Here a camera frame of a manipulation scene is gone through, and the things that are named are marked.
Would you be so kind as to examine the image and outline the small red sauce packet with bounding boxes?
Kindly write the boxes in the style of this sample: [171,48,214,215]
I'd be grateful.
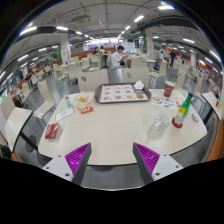
[80,106,94,115]

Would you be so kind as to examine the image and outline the white paper receipt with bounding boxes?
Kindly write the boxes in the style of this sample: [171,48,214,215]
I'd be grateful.
[54,105,77,123]

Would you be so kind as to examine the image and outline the white printed leaflet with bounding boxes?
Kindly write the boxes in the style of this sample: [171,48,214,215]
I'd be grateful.
[189,112,207,132]

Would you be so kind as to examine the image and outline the white polka-dot mug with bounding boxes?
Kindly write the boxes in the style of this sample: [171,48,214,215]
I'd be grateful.
[153,109,173,132]

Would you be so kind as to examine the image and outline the ceiling air conditioner unit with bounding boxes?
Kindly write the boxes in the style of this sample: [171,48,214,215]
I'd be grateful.
[70,14,92,25]

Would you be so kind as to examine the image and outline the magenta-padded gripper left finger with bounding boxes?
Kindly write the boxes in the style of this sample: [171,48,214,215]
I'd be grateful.
[41,142,93,186]

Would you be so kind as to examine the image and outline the crumpled food wrapper bag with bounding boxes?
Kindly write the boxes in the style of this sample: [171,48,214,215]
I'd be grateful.
[72,91,94,110]

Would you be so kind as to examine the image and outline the white napkin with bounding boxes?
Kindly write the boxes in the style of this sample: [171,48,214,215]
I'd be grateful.
[133,80,145,91]

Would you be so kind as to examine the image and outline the green drink bottle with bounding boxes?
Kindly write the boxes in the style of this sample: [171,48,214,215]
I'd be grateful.
[171,92,194,129]

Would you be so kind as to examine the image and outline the dark food tray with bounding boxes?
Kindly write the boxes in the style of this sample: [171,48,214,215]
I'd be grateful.
[94,82,153,104]

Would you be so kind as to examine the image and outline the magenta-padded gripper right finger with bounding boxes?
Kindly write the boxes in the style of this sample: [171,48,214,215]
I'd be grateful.
[132,142,184,186]

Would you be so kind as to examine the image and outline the ceiling lights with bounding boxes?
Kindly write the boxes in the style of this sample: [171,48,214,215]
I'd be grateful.
[0,3,223,78]

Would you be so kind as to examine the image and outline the beige chairs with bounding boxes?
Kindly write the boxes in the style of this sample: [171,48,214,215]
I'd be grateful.
[1,49,221,121]

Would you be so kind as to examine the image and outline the red paper box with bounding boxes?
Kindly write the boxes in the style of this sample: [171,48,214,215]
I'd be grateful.
[44,122,60,140]

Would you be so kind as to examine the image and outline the red paper cup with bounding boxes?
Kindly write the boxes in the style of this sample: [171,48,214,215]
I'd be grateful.
[163,80,176,99]

